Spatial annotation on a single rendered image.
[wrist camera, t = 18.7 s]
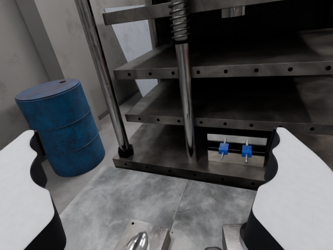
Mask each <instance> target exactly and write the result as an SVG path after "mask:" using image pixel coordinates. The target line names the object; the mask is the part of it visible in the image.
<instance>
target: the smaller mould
mask: <svg viewBox="0 0 333 250"><path fill-rule="evenodd" d="M170 241H171V239H170V234H169V229H168V228H164V227H160V226H157V225H153V224H149V223H145V222H142V221H138V220H134V219H130V221H129V223H128V225H127V226H126V228H125V230H124V232H123V234H122V235H121V237H120V239H119V241H118V243H117V245H116V246H115V248H114V250H168V247H169V244H170Z"/></svg>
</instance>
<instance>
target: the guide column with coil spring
mask: <svg viewBox="0 0 333 250"><path fill-rule="evenodd" d="M179 1H183V0H170V2H171V4H172V3H176V2H179ZM183 7H186V3H182V4H179V5H175V6H172V7H171V10H172V11H173V10H176V9H180V8H183ZM183 14H186V10H183V11H179V12H175V13H172V17H176V16H180V15H183ZM186 20H187V16H186V17H183V18H179V19H175V20H173V24H175V23H179V22H183V21H186ZM184 27H187V23H185V24H181V25H177V26H174V27H173V30H177V29H181V28H184ZM186 33H188V29H186V30H183V31H180V32H175V33H174V36H178V35H182V34H186ZM186 39H188V35H187V36H185V37H181V38H176V39H174V40H175V41H179V40H186ZM175 49H176V58H177V68H178V77H179V87H180V96H181V105H182V115H183V124H184V133H185V143H186V152H187V161H188V162H189V163H195V162H197V147H196V133H195V120H194V107H193V93H192V80H191V66H190V53H189V43H186V44H178V45H175Z"/></svg>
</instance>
